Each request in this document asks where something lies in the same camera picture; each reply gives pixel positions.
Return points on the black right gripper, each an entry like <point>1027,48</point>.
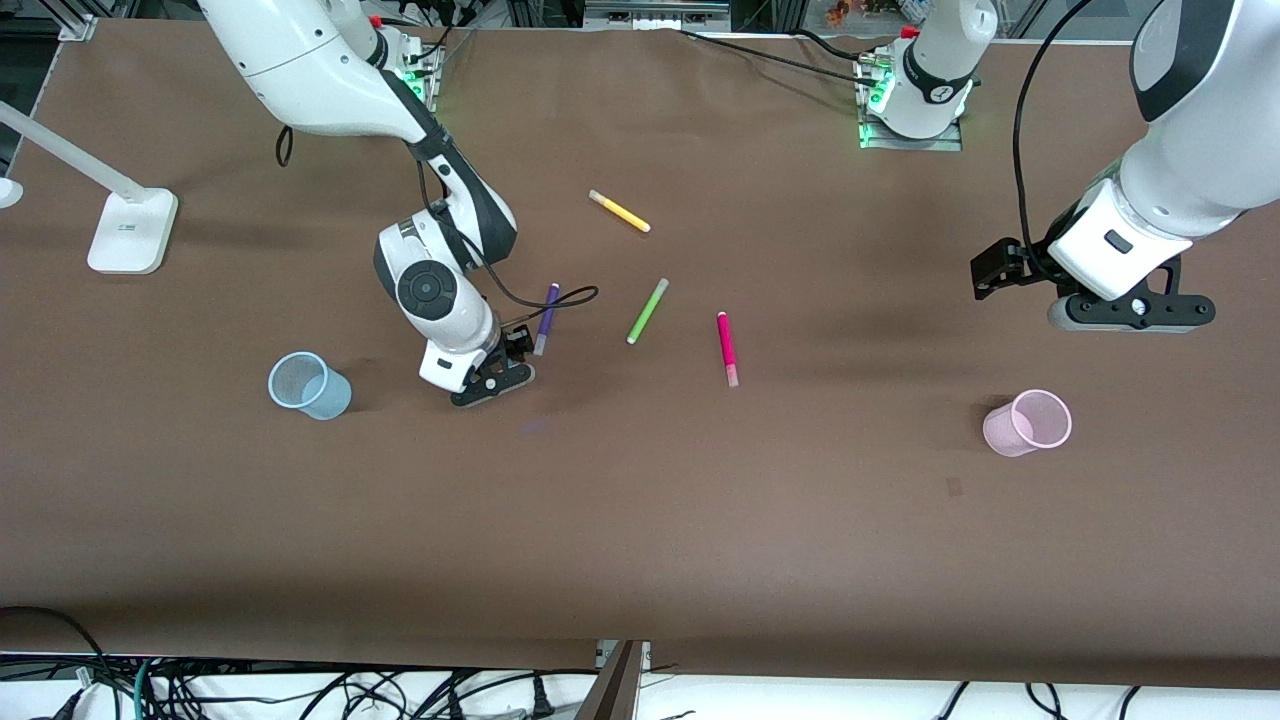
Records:
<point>516,343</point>

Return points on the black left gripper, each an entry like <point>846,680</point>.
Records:
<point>1018,262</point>

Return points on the pink marker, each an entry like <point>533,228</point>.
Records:
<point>726,345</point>

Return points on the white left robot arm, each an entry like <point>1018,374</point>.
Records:
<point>1190,170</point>

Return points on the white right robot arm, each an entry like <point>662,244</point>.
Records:
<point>320,70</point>

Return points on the purple marker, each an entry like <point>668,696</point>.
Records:
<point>547,315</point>

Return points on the green marker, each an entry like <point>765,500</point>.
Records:
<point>647,312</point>

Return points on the light pink plastic cup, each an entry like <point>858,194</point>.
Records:
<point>1005,435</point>

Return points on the yellow marker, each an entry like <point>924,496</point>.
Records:
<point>622,212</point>

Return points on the light blue plastic cup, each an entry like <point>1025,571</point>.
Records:
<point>325,400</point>

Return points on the orange background object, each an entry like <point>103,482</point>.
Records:
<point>838,12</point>

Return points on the white stand with base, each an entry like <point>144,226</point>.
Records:
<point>130,240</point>

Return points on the aluminium corner profile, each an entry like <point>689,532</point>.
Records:
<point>72,22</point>

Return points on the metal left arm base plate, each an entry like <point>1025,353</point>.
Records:
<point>945,143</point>

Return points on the aluminium frame rail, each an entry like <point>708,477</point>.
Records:
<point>655,12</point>

